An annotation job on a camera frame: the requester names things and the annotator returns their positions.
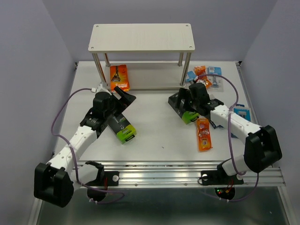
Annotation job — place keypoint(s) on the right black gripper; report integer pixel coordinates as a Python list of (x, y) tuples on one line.
[(184, 93)]

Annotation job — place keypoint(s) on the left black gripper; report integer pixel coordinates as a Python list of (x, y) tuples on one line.
[(126, 99)]

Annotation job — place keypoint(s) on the black green razor box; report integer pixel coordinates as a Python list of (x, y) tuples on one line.
[(122, 128), (185, 115)]

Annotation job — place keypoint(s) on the orange razor bag top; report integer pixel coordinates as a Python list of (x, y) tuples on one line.
[(200, 72)]

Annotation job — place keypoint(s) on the orange razor bag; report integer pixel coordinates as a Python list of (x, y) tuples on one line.
[(200, 72), (203, 134)]

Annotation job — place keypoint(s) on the orange razor bag bottom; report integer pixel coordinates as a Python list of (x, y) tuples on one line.
[(203, 134)]

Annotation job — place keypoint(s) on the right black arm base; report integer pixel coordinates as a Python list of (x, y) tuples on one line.
[(218, 177)]

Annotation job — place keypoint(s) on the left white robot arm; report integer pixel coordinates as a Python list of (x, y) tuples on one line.
[(56, 181)]

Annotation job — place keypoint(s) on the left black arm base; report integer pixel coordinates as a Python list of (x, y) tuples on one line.
[(94, 174)]

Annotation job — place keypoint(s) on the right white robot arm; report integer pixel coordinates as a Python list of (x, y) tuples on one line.
[(262, 148)]

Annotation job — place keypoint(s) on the white two-tier shelf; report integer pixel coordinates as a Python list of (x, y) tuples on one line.
[(151, 39)]

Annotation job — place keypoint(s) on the blue blister razor pack left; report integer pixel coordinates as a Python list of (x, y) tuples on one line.
[(190, 76)]

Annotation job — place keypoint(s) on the blue blister razor pack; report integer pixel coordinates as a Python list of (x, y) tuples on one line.
[(214, 76), (190, 76)]

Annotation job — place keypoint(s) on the blue blister razor pack right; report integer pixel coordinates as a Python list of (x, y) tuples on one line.
[(214, 76)]

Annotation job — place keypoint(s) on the blue razor pack middle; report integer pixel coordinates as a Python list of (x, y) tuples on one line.
[(211, 122)]

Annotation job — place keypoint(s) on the blue razor pack far right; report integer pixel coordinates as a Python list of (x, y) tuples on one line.
[(243, 112)]

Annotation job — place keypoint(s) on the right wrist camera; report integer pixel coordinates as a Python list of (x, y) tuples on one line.
[(199, 81)]

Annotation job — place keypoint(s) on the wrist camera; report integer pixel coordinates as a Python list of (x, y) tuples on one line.
[(199, 81), (102, 87)]

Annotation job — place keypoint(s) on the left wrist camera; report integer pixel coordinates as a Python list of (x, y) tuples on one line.
[(102, 87)]

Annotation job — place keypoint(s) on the aluminium rail frame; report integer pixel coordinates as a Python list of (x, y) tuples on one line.
[(163, 155)]

